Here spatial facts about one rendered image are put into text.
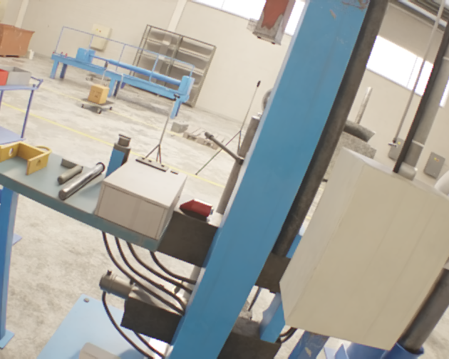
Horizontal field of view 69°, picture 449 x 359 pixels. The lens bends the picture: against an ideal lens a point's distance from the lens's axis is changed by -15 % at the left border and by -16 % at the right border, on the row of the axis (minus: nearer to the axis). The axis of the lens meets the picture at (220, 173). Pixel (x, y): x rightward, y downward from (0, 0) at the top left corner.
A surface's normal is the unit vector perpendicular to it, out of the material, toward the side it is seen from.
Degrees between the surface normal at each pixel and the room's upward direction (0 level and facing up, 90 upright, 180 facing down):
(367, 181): 90
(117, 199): 90
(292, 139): 90
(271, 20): 90
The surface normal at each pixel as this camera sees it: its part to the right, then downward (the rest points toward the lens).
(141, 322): -0.06, 0.24
